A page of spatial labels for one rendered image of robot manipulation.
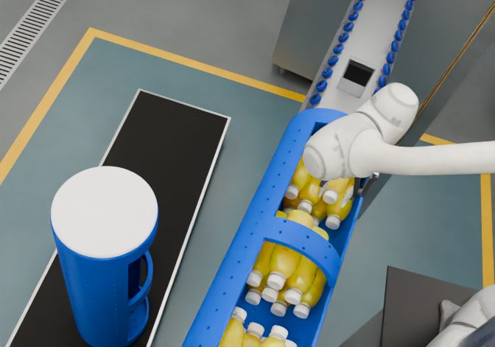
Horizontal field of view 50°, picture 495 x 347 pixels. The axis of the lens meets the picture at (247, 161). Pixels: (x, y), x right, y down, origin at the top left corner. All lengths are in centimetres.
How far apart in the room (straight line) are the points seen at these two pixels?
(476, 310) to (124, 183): 95
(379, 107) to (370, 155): 15
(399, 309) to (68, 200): 94
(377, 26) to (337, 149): 137
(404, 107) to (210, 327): 62
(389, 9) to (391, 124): 138
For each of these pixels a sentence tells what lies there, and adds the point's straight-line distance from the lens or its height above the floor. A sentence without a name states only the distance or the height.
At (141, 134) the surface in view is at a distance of 272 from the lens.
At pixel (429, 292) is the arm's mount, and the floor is 102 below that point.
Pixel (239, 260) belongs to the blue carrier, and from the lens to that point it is 127.
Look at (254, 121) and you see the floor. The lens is 305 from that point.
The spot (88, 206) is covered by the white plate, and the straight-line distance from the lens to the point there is 149.
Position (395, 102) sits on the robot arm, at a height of 156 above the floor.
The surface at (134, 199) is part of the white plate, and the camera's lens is 150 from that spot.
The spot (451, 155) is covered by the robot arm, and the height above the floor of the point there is 162.
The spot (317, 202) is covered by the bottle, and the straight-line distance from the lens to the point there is 154.
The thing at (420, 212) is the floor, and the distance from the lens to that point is 306.
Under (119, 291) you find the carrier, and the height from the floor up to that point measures 78.
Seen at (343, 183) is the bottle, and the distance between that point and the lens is 152.
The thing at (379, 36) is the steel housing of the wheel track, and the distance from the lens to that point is 234.
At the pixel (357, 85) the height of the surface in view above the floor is 98.
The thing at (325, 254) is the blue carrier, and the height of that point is 121.
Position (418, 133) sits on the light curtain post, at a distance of 231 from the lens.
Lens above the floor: 234
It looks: 54 degrees down
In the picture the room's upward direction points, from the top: 18 degrees clockwise
